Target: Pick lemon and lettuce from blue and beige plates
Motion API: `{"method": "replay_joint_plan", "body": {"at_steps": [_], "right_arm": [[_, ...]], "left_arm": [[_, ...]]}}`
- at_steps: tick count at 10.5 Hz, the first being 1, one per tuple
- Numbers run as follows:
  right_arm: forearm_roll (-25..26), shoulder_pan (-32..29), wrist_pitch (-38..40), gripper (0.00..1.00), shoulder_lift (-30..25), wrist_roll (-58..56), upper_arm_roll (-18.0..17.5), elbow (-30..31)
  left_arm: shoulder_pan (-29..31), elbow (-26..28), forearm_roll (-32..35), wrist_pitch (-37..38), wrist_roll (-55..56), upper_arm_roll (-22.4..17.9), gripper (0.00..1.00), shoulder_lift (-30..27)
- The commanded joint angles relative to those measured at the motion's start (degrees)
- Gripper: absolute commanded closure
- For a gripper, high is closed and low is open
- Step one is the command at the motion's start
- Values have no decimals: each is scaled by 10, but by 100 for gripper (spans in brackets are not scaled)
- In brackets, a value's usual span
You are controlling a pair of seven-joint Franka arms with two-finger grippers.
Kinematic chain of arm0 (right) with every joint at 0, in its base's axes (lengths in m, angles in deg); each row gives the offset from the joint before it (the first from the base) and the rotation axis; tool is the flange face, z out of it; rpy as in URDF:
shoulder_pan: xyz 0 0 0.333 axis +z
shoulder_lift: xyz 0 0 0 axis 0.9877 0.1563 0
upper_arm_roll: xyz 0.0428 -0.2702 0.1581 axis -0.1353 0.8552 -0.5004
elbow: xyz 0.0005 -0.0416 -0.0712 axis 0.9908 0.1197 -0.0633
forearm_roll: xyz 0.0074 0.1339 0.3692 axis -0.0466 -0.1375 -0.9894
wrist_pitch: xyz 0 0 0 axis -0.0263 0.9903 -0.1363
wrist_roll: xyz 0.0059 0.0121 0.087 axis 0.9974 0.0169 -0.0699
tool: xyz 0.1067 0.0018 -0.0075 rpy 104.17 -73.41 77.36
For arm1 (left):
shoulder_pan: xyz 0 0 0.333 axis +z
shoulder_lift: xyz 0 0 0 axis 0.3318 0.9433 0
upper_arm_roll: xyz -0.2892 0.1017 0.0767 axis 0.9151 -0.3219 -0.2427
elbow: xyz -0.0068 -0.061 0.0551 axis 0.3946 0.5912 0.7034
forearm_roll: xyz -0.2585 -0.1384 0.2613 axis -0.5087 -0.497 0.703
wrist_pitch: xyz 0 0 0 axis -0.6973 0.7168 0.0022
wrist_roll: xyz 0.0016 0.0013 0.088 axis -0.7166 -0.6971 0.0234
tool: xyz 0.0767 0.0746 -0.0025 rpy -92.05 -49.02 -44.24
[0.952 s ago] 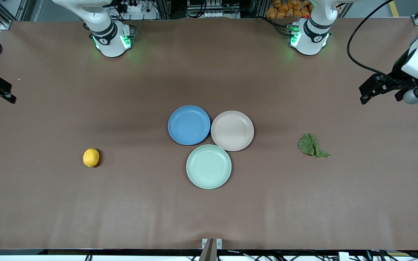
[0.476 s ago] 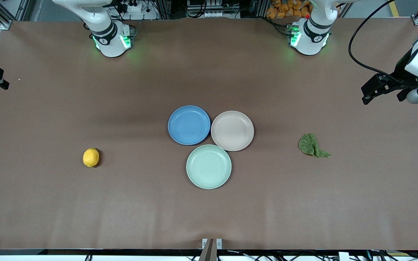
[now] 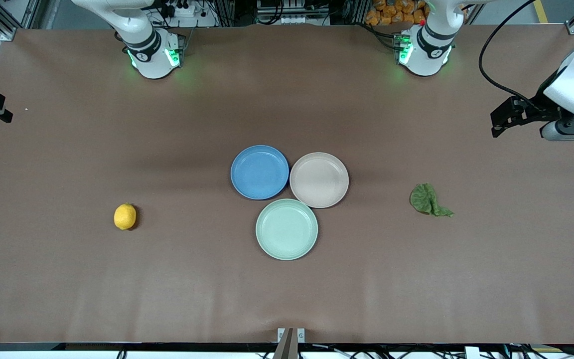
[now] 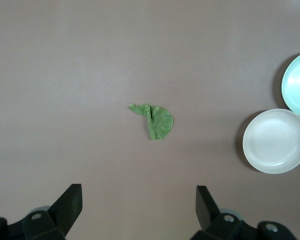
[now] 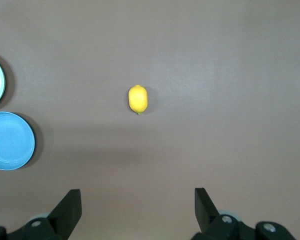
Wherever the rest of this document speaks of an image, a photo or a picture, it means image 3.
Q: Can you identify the green lettuce leaf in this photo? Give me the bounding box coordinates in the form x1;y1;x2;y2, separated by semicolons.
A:
410;183;455;218

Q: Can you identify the yellow lemon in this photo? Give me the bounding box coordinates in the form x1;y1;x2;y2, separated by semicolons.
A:
114;203;137;231

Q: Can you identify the bag of orange snacks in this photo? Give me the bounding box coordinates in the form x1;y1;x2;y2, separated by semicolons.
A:
365;0;430;26

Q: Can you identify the beige plate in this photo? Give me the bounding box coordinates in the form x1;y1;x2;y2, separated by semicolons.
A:
289;152;350;209

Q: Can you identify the white power strip with plugs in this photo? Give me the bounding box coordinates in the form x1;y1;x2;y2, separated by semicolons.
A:
160;0;218;28

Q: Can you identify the brown table cover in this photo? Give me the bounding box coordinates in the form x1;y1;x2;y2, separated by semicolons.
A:
0;22;574;345

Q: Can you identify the pale green plate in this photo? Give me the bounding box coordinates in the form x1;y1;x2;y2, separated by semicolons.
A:
256;198;318;261

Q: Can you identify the blue plate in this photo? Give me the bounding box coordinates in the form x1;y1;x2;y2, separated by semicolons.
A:
230;145;289;200

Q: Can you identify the metal bracket with wedge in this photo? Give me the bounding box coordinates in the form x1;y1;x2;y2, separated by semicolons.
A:
273;328;306;359

